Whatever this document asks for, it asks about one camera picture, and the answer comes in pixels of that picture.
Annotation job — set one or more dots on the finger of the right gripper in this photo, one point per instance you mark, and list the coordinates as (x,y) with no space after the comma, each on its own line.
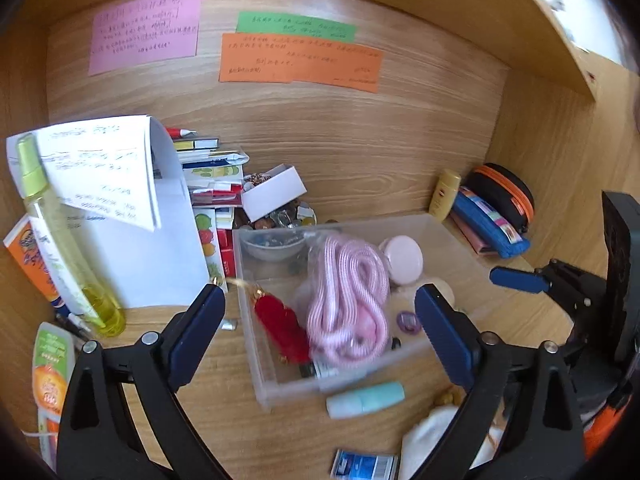
(524,281)

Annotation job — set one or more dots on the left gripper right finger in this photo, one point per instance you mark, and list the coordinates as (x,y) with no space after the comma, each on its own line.
(543,437)

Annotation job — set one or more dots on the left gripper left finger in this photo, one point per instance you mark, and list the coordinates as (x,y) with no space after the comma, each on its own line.
(98,439)

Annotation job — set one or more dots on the pink round Hyntoor case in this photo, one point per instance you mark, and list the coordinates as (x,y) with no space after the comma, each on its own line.
(404,259)

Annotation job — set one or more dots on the white cloth pouch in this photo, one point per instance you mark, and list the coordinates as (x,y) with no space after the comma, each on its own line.
(421,440)

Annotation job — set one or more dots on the mint white tube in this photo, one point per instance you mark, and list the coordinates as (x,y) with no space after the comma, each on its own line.
(363,401)

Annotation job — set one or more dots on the blue card packet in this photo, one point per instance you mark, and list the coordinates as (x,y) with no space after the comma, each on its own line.
(348,465)

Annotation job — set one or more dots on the red velvet pouch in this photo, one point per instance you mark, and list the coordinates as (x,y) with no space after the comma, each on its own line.
(283,329)

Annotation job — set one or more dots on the dark green small bottle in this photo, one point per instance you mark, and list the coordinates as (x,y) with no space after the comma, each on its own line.
(321,370)

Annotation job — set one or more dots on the pink notebook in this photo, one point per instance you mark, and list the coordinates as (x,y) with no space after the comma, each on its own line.
(477,243)

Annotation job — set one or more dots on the pens at left edge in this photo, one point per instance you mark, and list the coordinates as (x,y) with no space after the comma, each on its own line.
(48,437)

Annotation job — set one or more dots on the blue patterned pencil pouch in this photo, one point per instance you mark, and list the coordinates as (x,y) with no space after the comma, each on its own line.
(490,226)

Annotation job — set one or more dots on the black orange zip case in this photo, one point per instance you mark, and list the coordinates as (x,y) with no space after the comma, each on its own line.
(505,191)

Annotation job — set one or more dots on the orange hand gel bottle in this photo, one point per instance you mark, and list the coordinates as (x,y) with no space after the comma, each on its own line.
(53,362)

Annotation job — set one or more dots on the yellow lotion tube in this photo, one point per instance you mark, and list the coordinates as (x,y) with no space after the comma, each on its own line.
(445,193)

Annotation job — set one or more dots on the yellow green spray bottle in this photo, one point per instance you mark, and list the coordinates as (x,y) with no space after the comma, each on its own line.
(82,291)

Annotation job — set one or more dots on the clear plastic storage bin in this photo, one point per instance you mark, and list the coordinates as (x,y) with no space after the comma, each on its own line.
(340,290)

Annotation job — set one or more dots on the orange sunscreen tube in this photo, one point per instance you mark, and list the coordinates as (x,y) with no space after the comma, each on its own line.
(22,246)

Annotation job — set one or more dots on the small grey bowl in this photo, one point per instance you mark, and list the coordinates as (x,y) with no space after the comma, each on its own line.
(273,248)

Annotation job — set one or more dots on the white folded paper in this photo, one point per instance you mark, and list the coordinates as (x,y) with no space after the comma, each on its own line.
(122,191)

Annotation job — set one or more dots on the white small box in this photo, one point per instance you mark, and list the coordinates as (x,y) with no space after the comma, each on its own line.
(282,185)

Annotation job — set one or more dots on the stack of books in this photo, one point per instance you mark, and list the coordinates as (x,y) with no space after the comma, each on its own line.
(214,175)

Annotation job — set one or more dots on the orange sticky note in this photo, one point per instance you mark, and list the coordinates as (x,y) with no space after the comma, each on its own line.
(289,58)

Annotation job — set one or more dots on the green sticky note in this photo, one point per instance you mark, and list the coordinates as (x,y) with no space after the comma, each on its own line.
(254,22)

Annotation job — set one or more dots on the pink sticky note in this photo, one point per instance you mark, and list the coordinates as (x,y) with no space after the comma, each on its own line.
(143,31)

